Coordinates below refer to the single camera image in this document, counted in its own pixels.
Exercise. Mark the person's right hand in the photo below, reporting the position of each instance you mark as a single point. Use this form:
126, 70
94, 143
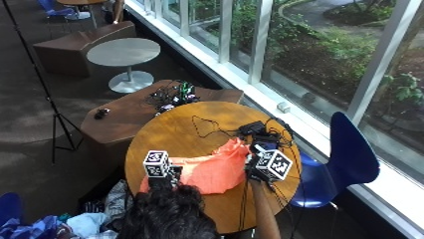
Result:
253, 171

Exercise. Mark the person's left hand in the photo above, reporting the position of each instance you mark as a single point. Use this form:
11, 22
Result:
175, 175

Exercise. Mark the orange cloth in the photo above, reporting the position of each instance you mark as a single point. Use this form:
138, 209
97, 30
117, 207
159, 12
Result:
214, 172

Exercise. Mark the white marker cube on left glove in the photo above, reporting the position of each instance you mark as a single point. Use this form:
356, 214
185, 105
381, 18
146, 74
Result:
156, 163

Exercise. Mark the white marker cube on glove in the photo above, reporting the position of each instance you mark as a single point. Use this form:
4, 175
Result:
274, 165
156, 163

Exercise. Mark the white marker cube on right glove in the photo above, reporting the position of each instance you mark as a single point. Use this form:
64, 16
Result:
274, 165

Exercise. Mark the black box device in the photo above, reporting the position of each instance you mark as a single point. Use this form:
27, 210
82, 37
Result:
251, 128

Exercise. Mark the small white box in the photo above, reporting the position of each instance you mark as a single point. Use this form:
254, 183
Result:
283, 107

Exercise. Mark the brown angular bench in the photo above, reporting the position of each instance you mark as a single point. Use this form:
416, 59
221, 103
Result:
66, 49
128, 122

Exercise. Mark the blue plastic chair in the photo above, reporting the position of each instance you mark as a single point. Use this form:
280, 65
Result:
351, 156

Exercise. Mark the dark grey outdoor fixture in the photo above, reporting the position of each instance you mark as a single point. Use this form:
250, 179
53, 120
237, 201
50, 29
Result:
308, 97

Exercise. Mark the small black device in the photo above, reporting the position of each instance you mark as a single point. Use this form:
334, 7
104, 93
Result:
101, 113

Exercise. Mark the pile of clothes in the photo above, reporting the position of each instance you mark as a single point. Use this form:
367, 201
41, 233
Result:
88, 222

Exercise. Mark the black tripod stand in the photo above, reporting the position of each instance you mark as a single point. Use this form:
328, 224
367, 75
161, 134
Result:
54, 114

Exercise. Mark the round wooden table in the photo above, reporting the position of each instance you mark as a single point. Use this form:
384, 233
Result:
84, 2

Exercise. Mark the blue chair with metal legs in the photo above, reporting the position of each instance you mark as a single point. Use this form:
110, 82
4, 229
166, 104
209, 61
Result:
54, 10

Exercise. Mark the round grey pedestal table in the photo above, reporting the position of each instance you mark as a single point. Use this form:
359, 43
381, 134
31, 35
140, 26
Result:
124, 51

